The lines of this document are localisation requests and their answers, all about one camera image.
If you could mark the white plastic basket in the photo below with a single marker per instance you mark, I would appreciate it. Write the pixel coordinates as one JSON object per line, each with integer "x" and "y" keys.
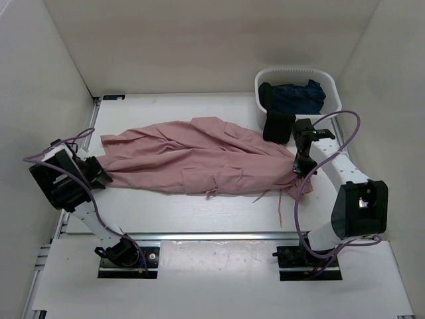
{"x": 298, "y": 76}

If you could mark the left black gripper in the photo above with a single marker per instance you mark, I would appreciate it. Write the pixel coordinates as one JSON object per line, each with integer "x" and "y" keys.
{"x": 96, "y": 168}

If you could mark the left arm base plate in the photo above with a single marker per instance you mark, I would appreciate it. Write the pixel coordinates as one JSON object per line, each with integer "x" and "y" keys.
{"x": 124, "y": 261}

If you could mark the pink trousers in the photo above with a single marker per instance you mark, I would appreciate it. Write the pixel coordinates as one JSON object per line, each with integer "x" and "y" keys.
{"x": 205, "y": 155}

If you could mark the black trousers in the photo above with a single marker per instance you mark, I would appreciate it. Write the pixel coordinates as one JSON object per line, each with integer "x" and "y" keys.
{"x": 278, "y": 125}

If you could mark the front aluminium rail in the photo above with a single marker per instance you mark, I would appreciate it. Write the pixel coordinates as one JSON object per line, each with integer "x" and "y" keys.
{"x": 243, "y": 236}

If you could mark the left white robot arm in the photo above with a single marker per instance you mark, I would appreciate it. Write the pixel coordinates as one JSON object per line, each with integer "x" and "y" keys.
{"x": 68, "y": 179}

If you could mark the blue label sticker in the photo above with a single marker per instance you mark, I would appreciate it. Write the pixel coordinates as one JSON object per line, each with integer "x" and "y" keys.
{"x": 114, "y": 97}

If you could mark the blue denim trousers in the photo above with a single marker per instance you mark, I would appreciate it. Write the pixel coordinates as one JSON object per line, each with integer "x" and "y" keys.
{"x": 296, "y": 99}

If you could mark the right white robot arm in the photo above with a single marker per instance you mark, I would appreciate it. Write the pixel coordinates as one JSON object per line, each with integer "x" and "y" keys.
{"x": 324, "y": 153}

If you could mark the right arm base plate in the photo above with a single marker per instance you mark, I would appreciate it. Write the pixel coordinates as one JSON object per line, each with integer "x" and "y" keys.
{"x": 296, "y": 264}

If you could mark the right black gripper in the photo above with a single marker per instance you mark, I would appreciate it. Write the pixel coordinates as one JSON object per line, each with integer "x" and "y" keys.
{"x": 301, "y": 170}

